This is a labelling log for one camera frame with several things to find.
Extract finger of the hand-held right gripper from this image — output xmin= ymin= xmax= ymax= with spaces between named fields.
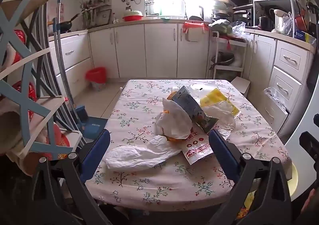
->
xmin=299 ymin=131 xmax=319 ymax=166

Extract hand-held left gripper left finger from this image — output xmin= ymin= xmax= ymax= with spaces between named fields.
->
xmin=27 ymin=129 xmax=112 ymax=225

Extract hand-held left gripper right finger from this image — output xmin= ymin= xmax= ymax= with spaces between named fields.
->
xmin=207 ymin=129 xmax=292 ymax=225

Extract red printed white packet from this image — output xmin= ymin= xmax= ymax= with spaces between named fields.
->
xmin=181 ymin=132 xmax=217 ymax=165

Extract white thin plastic bag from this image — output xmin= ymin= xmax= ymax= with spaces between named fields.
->
xmin=105 ymin=135 xmax=187 ymax=172

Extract white wrapper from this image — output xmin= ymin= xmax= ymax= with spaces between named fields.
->
xmin=203 ymin=104 xmax=237 ymax=136

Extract yellow packet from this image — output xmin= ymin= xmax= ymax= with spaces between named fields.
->
xmin=201 ymin=89 xmax=241 ymax=117

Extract blue grey snack packet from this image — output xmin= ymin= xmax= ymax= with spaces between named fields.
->
xmin=172 ymin=86 xmax=220 ymax=133

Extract clear plastic bottle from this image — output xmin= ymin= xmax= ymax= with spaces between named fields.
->
xmin=187 ymin=81 xmax=220 ymax=98

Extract red trash bin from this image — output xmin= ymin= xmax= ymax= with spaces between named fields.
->
xmin=86 ymin=67 xmax=107 ymax=91

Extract blue dustpan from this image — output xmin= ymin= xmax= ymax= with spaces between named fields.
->
xmin=75 ymin=106 xmax=107 ymax=138

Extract floral tablecloth table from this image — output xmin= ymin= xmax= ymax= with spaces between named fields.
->
xmin=85 ymin=79 xmax=292 ymax=212

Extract crinkled clear plastic bag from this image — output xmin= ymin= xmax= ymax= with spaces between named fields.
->
xmin=264 ymin=87 xmax=291 ymax=113

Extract white stool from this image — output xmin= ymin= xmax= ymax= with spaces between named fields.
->
xmin=230 ymin=76 xmax=250 ymax=97

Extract dark hanging cloth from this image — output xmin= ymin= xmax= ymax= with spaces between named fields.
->
xmin=307 ymin=22 xmax=319 ymax=91

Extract white drawer cabinet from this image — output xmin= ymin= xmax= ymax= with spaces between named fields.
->
xmin=245 ymin=32 xmax=317 ymax=136

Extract dark wok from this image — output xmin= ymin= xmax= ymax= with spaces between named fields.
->
xmin=211 ymin=52 xmax=235 ymax=68

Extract white rolling cart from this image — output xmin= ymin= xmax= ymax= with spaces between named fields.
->
xmin=207 ymin=31 xmax=247 ymax=80

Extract blue box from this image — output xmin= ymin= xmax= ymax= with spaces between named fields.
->
xmin=294 ymin=29 xmax=311 ymax=41

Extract white kitchen cabinet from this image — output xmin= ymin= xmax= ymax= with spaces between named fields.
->
xmin=48 ymin=22 xmax=210 ymax=96

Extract red pot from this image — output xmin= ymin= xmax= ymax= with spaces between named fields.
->
xmin=294 ymin=13 xmax=308 ymax=31

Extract green vegetables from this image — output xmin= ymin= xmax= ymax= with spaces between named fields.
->
xmin=208 ymin=20 xmax=233 ymax=35

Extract white kettle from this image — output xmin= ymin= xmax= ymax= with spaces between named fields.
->
xmin=273 ymin=9 xmax=289 ymax=32

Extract black pot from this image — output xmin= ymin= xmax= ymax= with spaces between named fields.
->
xmin=258 ymin=16 xmax=273 ymax=30

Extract red hanging bag holder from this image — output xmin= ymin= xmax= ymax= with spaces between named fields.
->
xmin=183 ymin=21 xmax=210 ymax=42

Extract black frying pan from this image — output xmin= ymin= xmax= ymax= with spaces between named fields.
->
xmin=53 ymin=13 xmax=80 ymax=34

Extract red basin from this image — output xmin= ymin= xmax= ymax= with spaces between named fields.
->
xmin=122 ymin=10 xmax=144 ymax=22

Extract blue white shelf rack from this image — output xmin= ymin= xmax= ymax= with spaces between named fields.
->
xmin=0 ymin=0 xmax=83 ymax=161

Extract stacked green bowls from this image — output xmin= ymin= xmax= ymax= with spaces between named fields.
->
xmin=212 ymin=0 xmax=233 ymax=20

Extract kitchen faucet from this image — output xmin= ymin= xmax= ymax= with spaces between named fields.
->
xmin=178 ymin=0 xmax=188 ymax=19

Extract metal counter shelf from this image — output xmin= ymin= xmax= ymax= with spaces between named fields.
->
xmin=253 ymin=0 xmax=299 ymax=31

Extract utensil wall rack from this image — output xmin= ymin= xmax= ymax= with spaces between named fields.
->
xmin=80 ymin=0 xmax=111 ymax=27

